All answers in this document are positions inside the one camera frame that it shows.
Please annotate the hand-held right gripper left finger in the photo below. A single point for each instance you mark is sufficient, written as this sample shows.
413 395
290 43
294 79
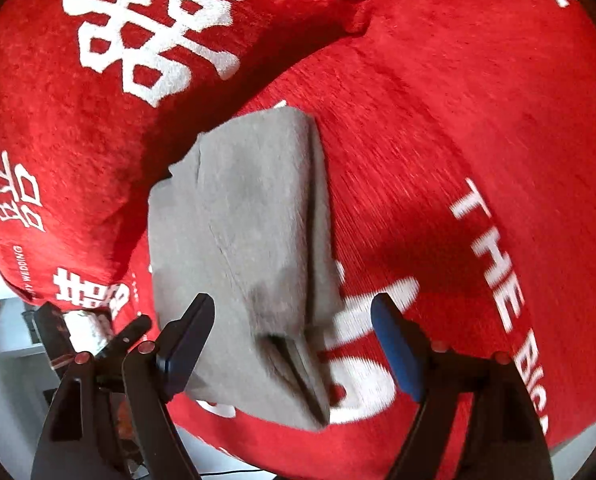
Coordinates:
188 345

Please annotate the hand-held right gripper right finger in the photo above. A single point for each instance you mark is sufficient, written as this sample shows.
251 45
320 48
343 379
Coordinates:
395 345

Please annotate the grey shirt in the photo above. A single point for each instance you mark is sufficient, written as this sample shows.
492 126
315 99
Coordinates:
248 220

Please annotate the red blanket with white print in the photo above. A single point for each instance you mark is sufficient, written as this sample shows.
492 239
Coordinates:
453 110

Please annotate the white cabinet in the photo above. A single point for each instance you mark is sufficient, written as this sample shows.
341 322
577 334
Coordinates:
8 365

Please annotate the red pillow with large print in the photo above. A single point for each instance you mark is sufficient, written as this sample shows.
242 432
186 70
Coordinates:
153 35

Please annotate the red pillow with small print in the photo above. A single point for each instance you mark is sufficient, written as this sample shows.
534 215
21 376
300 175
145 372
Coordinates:
53 240

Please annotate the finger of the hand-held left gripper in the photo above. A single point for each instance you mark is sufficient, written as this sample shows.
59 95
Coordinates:
128 333

